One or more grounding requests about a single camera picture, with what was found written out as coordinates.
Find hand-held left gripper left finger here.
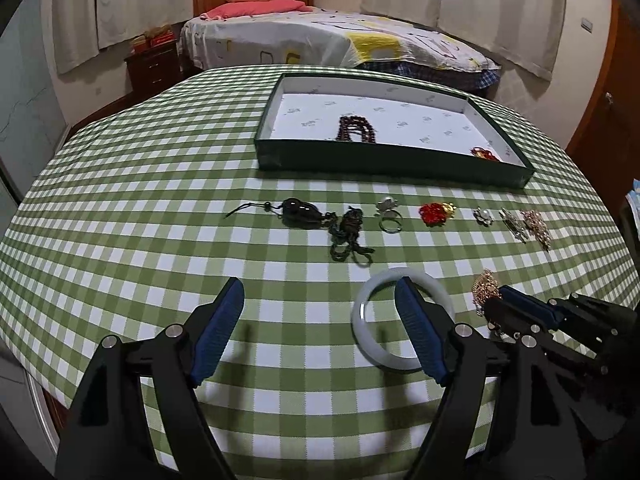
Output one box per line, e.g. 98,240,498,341
55,276,246,480

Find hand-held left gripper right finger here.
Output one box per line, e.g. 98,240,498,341
394,276,586,480

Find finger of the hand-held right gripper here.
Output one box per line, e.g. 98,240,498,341
484,297,551,343
499,285,568,328

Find gold brooch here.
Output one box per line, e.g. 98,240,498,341
471,269,503,317
520,209,552,251

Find white jade bangle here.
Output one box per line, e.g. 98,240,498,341
351,268,456,373

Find silver bar brooch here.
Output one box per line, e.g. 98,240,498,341
500,208,528,244

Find silver flower ring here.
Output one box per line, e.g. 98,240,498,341
376,196,405,233

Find dark beaded tassel bracelet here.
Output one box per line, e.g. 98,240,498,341
327,206,376,265

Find black pendant with cord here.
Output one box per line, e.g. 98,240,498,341
225,199,335,231

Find dark green tray box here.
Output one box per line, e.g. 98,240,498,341
254,72,536,190

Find blue patterned cloth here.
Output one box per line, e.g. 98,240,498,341
625,177,640,233

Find green checked tablecloth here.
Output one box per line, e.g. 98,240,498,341
0,65,640,480

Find wooden door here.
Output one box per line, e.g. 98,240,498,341
565,0,640,196

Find blue plaid bed sheet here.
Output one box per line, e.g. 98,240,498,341
360,57,502,93

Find wooden nightstand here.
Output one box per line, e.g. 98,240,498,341
124,40,183,93

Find red boxes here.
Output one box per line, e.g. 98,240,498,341
132,25,177,55

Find bed with patterned quilt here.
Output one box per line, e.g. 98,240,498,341
179,6,501,73

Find pink pillow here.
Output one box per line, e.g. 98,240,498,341
200,0,307,22

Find dark red bead necklace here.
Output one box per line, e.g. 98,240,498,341
334,115,378,145

